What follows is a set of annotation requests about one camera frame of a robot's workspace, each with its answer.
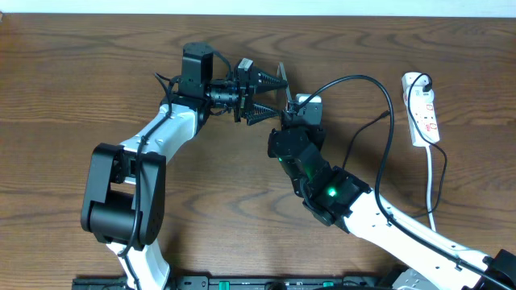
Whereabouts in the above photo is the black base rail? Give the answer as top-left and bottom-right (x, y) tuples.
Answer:
(71, 275), (381, 290)

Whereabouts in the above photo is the Samsung Galaxy smartphone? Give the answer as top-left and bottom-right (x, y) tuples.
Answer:
(276, 62), (292, 107)

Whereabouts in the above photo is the black USB charging cable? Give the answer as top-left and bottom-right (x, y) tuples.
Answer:
(341, 72), (448, 218)

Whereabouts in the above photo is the white power strip cord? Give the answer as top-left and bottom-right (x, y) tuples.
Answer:
(424, 145), (438, 233)

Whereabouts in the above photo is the white power strip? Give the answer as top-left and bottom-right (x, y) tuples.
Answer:
(402, 72), (440, 147)

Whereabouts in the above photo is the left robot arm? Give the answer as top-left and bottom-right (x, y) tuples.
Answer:
(72, 43), (288, 289)

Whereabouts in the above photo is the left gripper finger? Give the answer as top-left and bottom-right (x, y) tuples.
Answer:
(245, 103), (281, 126)
(256, 71), (283, 93)

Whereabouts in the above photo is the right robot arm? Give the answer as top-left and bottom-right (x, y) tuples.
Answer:
(268, 111), (515, 289)

